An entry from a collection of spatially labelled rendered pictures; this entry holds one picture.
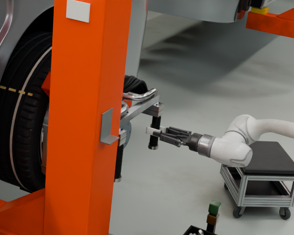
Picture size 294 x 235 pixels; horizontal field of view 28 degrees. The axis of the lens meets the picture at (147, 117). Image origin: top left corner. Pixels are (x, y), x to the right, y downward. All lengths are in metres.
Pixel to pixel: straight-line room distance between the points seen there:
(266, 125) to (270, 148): 1.32
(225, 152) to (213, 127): 2.40
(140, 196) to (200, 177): 0.51
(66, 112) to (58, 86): 0.08
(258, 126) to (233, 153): 0.17
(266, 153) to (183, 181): 0.59
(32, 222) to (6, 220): 0.11
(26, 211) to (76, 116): 0.42
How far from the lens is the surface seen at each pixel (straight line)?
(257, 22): 5.81
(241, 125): 2.42
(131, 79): 2.40
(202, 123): 4.75
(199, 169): 4.02
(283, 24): 5.75
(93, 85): 1.61
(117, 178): 2.20
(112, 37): 1.61
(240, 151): 2.32
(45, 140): 2.20
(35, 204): 1.91
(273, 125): 2.34
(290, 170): 3.48
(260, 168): 3.42
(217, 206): 2.32
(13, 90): 2.20
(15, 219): 1.99
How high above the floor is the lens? 1.83
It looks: 23 degrees down
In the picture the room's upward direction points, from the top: 7 degrees clockwise
